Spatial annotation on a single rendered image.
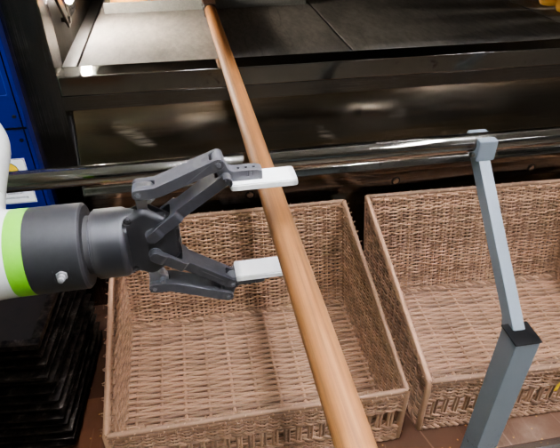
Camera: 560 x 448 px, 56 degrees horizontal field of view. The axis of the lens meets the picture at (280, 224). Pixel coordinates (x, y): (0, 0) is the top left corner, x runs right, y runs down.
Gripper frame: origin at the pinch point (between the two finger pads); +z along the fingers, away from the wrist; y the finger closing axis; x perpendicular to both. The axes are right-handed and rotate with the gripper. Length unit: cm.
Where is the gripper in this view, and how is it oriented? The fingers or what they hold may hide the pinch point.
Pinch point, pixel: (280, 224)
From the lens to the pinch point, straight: 59.4
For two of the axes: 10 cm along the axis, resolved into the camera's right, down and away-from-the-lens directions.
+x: 1.9, 5.7, -8.0
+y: 0.0, 8.1, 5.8
